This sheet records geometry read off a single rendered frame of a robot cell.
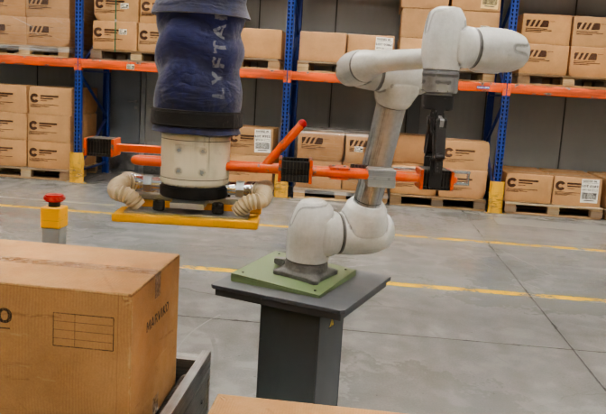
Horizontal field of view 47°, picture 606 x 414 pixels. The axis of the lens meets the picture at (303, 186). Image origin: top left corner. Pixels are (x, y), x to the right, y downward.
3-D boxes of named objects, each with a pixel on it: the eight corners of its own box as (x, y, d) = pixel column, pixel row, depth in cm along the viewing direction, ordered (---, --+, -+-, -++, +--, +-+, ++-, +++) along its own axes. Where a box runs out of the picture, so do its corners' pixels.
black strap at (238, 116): (141, 124, 161) (142, 107, 161) (160, 119, 184) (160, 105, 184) (239, 131, 162) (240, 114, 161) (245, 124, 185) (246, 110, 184)
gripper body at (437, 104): (420, 93, 177) (417, 129, 179) (426, 93, 169) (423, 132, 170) (450, 95, 177) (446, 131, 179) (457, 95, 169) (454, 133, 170)
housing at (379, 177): (367, 187, 172) (368, 169, 172) (363, 183, 179) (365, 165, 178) (395, 188, 173) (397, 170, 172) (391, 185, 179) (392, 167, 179)
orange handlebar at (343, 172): (84, 165, 171) (84, 151, 170) (114, 152, 201) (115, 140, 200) (459, 188, 173) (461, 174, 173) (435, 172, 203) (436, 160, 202)
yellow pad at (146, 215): (110, 221, 161) (111, 200, 161) (121, 213, 171) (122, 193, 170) (257, 230, 162) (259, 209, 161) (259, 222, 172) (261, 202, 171)
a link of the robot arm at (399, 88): (325, 239, 264) (378, 239, 271) (338, 263, 250) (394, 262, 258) (369, 41, 230) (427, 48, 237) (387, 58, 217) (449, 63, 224)
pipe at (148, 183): (113, 205, 163) (114, 180, 162) (136, 188, 187) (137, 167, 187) (259, 213, 164) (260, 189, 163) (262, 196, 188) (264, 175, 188)
